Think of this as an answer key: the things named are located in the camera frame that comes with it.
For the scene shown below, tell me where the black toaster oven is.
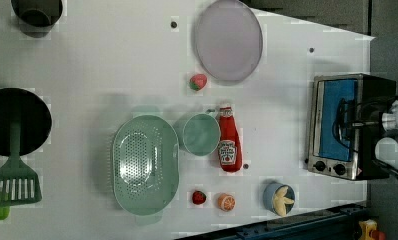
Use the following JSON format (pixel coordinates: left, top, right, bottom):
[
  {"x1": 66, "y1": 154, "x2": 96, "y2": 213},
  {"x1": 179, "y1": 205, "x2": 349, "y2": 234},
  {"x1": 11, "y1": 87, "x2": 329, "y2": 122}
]
[{"x1": 306, "y1": 74, "x2": 396, "y2": 181}]

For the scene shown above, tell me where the green cup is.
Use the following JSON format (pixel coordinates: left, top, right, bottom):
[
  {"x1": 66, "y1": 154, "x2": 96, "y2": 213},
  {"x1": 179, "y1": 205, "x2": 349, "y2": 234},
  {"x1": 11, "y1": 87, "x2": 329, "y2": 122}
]
[{"x1": 174, "y1": 109, "x2": 221, "y2": 156}]

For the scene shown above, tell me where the strawberry near plate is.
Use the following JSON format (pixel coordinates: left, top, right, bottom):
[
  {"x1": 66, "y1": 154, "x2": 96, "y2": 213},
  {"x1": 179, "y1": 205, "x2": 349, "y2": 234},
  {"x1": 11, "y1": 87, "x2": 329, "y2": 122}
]
[{"x1": 189, "y1": 74, "x2": 208, "y2": 91}]

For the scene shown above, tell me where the red ketchup bottle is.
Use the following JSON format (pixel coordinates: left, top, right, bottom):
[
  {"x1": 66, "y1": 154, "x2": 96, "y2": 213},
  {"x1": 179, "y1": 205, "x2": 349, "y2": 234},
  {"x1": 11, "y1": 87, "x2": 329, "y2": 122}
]
[{"x1": 217, "y1": 104, "x2": 243, "y2": 172}]

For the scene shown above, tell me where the green oval colander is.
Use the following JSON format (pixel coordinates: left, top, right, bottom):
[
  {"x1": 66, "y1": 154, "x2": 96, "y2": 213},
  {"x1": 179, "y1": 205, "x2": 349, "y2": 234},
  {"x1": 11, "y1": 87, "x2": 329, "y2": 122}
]
[{"x1": 111, "y1": 114, "x2": 179, "y2": 225}]

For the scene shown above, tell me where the strawberry near orange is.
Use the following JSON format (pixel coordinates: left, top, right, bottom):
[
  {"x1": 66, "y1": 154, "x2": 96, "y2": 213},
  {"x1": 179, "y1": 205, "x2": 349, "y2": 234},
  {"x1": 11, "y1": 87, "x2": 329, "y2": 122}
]
[{"x1": 192, "y1": 191, "x2": 207, "y2": 205}]

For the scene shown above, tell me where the lilac round plate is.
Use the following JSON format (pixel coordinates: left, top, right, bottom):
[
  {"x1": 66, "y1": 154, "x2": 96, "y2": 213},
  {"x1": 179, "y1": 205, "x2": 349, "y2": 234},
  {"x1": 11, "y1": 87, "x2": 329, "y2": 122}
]
[{"x1": 194, "y1": 0, "x2": 263, "y2": 81}]

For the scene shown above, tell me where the orange slice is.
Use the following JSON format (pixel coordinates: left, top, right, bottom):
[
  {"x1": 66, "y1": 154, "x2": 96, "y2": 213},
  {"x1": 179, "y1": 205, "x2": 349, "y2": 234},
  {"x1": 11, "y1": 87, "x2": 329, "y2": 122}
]
[{"x1": 217, "y1": 193, "x2": 236, "y2": 212}]

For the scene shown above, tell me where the blue bowl with banana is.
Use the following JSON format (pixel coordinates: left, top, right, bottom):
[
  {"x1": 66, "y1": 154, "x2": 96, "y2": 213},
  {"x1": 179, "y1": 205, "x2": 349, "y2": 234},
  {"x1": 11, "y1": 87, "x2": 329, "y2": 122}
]
[{"x1": 263, "y1": 182, "x2": 295, "y2": 217}]

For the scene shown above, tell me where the lower black cylinder holder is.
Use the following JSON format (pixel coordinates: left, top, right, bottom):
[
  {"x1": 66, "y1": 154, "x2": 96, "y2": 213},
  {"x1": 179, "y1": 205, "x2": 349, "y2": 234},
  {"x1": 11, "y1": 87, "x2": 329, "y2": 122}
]
[{"x1": 0, "y1": 88, "x2": 52, "y2": 156}]

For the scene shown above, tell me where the black cylinder holder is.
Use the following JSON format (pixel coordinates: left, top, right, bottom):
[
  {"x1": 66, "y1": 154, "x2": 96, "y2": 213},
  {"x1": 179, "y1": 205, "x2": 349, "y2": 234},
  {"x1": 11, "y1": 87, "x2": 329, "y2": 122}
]
[
  {"x1": 0, "y1": 88, "x2": 52, "y2": 156},
  {"x1": 11, "y1": 0, "x2": 63, "y2": 27}
]

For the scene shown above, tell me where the upper black cylinder holder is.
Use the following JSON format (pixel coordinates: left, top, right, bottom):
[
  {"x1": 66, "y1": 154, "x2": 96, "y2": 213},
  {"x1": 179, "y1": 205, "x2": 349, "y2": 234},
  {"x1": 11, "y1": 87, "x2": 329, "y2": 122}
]
[{"x1": 11, "y1": 0, "x2": 63, "y2": 27}]

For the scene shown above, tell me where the green slotted spatula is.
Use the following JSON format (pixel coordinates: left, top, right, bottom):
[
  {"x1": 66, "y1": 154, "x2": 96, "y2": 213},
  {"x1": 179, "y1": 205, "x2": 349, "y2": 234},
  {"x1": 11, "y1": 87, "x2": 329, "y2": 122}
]
[{"x1": 0, "y1": 122, "x2": 42, "y2": 208}]

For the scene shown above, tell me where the yellow red object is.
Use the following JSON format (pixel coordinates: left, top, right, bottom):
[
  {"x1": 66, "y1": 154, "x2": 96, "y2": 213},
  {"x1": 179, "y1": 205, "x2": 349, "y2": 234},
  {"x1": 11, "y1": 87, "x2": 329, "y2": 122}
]
[{"x1": 358, "y1": 219, "x2": 386, "y2": 240}]

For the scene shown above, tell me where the green lime fruit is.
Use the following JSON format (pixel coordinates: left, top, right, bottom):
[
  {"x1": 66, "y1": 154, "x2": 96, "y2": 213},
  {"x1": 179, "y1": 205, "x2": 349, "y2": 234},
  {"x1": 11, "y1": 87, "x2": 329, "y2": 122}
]
[{"x1": 0, "y1": 206, "x2": 10, "y2": 220}]

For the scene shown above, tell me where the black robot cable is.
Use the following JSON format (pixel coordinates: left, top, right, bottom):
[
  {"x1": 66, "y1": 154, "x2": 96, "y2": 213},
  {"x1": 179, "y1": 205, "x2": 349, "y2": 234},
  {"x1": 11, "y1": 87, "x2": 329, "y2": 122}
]
[{"x1": 332, "y1": 95, "x2": 393, "y2": 154}]

